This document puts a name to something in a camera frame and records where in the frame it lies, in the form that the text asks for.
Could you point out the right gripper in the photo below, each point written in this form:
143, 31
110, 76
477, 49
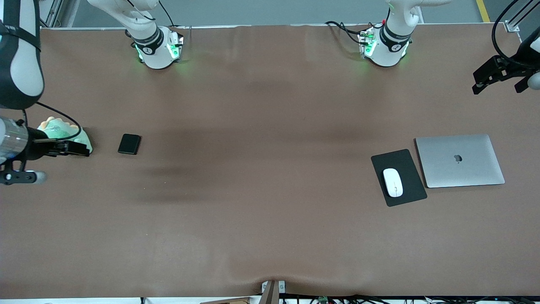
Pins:
36, 147

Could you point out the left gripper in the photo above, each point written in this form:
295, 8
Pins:
513, 69

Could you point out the black phone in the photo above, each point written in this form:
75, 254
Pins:
129, 144

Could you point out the white computer mouse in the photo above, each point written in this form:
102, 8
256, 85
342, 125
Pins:
392, 182

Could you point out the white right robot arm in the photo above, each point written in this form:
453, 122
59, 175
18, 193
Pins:
25, 67

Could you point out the black mouse pad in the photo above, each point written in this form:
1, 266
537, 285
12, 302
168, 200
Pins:
413, 177

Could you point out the green plush dinosaur toy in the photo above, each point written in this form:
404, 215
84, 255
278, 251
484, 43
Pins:
57, 128

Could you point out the silver laptop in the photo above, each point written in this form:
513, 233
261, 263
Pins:
460, 162

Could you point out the brown table cover sheet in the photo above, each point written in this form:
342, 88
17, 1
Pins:
270, 219

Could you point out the brown cardboard piece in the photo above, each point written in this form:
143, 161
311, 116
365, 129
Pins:
232, 301

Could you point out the aluminium frame profile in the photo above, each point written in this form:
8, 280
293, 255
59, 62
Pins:
512, 26
52, 12

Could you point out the metal bracket with post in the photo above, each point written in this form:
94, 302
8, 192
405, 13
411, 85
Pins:
272, 293

